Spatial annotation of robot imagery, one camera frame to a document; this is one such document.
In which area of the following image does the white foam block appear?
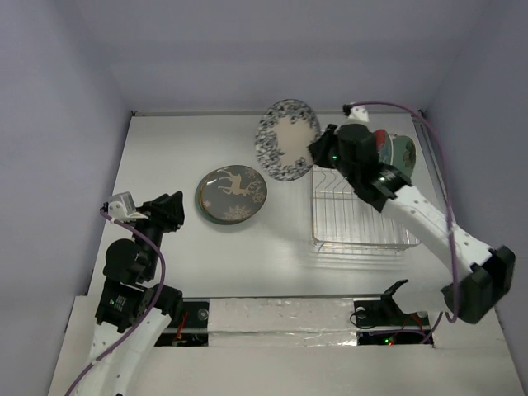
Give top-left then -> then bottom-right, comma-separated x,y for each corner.
207,298 -> 358,348

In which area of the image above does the green floral plate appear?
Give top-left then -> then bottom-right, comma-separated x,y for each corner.
391,135 -> 416,178

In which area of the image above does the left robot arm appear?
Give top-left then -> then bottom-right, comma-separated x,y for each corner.
66,191 -> 185,395

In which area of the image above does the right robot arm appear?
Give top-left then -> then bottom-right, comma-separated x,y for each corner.
308,124 -> 516,324

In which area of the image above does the red and teal plate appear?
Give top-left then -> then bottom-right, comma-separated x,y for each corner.
374,130 -> 393,164

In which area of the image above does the metal wire dish rack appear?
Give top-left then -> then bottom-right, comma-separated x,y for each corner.
312,155 -> 420,254

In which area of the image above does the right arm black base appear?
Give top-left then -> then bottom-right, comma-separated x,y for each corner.
349,279 -> 417,330

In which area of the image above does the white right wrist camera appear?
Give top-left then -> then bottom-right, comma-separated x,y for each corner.
342,102 -> 370,123

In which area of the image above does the light blue plate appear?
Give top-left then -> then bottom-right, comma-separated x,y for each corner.
194,173 -> 246,225

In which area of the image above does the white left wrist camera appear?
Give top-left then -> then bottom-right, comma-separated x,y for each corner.
102,191 -> 146,223

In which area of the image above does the blue white floral plate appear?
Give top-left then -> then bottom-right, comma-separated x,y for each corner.
254,99 -> 322,182

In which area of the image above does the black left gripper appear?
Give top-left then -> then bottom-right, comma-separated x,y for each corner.
130,189 -> 184,277

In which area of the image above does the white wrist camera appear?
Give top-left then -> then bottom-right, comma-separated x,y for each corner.
342,102 -> 370,123
102,191 -> 146,223

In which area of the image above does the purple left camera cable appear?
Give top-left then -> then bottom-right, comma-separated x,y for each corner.
61,208 -> 167,396

